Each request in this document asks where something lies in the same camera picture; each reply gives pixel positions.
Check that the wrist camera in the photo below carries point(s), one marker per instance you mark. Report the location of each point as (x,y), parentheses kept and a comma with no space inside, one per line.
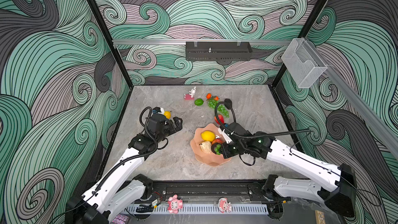
(224,132)
(158,110)

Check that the white rabbit figurine pink base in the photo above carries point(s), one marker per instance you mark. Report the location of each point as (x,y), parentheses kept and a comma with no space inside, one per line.
(191,94)

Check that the pink scalloped fruit bowl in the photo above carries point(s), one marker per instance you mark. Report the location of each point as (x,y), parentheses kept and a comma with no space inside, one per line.
(210,159)

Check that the black perforated wall tray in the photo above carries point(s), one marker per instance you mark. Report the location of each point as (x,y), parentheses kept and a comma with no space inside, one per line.
(222,52)

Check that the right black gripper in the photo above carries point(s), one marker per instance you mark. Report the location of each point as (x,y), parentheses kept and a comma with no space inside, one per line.
(225,152)

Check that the red fake apple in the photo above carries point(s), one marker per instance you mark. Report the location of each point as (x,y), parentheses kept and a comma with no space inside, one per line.
(217,141)

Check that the yellow fake lemon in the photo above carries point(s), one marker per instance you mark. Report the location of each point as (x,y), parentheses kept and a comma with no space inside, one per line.
(208,136)

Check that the purple glitter cylinder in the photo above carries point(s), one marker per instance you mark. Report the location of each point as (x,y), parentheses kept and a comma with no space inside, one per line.
(121,219)

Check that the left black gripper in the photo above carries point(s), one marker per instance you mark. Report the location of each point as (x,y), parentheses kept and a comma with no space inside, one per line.
(172,129)

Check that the pink cartoon figurine left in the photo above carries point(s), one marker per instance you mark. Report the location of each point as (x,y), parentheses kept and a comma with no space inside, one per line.
(175,204)

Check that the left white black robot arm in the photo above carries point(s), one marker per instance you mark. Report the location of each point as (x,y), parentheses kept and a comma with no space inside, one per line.
(111,195)

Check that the white slotted cable duct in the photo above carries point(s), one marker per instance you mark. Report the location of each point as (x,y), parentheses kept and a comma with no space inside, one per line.
(204,209)

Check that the pink cartoon figurine right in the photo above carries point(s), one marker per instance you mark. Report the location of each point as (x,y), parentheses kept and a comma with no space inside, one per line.
(224,205)

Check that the red fake strawberry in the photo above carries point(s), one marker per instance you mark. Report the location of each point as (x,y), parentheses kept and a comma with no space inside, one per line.
(219,119)

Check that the clear acrylic wall box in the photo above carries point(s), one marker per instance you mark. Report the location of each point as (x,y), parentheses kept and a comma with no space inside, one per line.
(304,63)

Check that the green fake lime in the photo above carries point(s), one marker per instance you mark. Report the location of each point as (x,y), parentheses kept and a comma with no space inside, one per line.
(198,102)

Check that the dark purple fake mangosteen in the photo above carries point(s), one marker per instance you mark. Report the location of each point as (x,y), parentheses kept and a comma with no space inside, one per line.
(216,148)

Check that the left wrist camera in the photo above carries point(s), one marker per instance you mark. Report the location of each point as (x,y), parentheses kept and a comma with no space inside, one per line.
(158,110)

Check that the green fake grape bunch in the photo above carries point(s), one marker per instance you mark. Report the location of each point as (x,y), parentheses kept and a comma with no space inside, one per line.
(221,109)

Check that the pink cartoon figurine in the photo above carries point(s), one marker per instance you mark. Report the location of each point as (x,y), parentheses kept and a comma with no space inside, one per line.
(224,205)
(175,204)

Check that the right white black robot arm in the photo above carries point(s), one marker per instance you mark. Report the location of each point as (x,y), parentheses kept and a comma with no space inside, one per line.
(335,186)

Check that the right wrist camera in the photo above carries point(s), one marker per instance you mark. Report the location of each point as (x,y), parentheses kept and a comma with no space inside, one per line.
(224,132)

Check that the dark fake avocado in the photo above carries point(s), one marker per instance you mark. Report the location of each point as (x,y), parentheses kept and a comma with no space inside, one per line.
(228,102)

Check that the small yellow fake pear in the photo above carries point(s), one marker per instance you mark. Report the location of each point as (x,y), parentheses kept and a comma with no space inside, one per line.
(167,114)

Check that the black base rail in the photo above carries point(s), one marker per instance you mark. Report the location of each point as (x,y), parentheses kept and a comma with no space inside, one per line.
(252,188)

